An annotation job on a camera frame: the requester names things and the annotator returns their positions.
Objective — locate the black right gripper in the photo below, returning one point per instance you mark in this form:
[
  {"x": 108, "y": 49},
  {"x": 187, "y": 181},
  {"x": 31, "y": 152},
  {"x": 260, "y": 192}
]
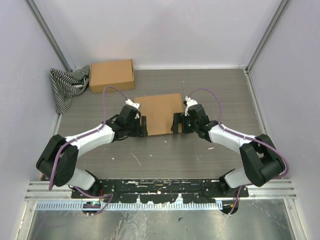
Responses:
[{"x": 179, "y": 118}]

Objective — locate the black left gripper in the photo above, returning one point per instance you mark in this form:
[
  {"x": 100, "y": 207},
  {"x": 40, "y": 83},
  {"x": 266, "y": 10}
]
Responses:
[{"x": 142, "y": 131}]

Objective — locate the brown cardboard box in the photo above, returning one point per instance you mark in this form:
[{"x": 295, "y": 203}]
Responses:
[
  {"x": 116, "y": 73},
  {"x": 159, "y": 111}
]

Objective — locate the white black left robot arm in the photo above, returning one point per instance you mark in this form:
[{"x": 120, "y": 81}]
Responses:
[{"x": 59, "y": 158}]

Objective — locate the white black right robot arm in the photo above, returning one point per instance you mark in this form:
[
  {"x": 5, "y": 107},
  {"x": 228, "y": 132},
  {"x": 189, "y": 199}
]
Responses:
[{"x": 260, "y": 160}]

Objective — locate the folded brown cardboard box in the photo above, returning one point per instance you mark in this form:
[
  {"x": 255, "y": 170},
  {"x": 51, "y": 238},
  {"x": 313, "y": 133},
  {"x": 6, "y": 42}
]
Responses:
[{"x": 116, "y": 73}]

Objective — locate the striped black white cloth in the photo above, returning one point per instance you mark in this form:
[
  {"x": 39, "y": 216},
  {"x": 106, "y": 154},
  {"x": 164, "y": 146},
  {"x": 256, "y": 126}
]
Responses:
[{"x": 68, "y": 84}]

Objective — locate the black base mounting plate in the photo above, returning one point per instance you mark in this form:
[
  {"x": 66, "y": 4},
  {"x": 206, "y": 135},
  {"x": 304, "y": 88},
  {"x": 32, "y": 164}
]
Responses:
[{"x": 160, "y": 191}]

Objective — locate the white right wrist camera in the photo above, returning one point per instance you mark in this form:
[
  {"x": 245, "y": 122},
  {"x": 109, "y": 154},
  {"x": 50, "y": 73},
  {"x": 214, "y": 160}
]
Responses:
[{"x": 189, "y": 102}]

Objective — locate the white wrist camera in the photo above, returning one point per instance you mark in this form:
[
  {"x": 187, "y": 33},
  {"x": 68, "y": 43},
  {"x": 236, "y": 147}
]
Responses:
[
  {"x": 189, "y": 102},
  {"x": 135, "y": 105}
]

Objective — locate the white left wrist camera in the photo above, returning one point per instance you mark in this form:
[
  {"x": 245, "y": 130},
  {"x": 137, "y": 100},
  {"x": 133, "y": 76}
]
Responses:
[{"x": 135, "y": 105}]

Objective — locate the white slotted cable duct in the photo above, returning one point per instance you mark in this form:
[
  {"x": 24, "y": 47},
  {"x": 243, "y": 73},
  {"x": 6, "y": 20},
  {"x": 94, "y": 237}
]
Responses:
[{"x": 81, "y": 205}]

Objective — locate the aluminium front frame rail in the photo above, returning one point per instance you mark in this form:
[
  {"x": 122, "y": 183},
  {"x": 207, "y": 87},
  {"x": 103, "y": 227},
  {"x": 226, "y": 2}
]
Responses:
[{"x": 275, "y": 189}]

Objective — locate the right aluminium corner post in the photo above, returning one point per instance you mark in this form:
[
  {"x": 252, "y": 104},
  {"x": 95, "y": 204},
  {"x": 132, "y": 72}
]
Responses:
[{"x": 280, "y": 10}]

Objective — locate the aluminium corner post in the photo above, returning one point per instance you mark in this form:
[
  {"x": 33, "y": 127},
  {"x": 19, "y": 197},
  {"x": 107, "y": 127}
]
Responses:
[
  {"x": 42, "y": 15},
  {"x": 280, "y": 10}
]

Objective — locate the left aluminium corner post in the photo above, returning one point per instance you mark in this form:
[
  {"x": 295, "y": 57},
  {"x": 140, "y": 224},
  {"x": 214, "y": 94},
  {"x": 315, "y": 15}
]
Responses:
[{"x": 42, "y": 15}]

